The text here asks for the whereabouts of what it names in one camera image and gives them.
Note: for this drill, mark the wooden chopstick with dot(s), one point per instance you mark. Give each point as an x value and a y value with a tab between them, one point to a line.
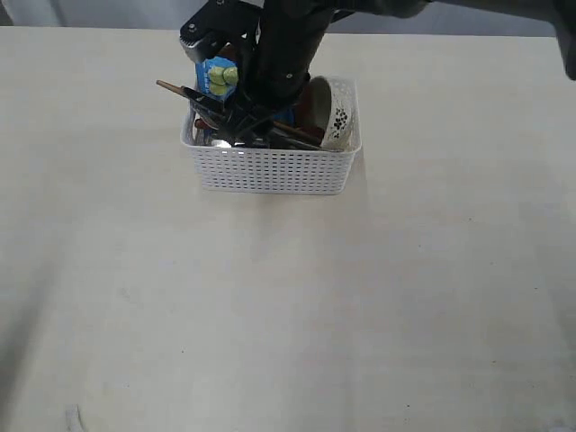
171	87

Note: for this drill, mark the silver table knife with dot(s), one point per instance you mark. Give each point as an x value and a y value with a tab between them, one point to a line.
213	114

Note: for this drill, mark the dark red wooden spoon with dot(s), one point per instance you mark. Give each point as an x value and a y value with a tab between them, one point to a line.
311	133

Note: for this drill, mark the white floral ceramic bowl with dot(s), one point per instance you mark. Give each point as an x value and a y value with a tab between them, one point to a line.
333	110

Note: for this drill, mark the blue chips bag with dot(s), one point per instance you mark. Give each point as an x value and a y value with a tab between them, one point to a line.
218	77

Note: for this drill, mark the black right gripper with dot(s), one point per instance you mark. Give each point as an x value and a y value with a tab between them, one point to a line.
276	69

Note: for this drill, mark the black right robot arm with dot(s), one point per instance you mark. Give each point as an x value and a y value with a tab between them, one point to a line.
560	14

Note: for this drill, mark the white perforated plastic basket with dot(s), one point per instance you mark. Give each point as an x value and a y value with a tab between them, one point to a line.
271	171

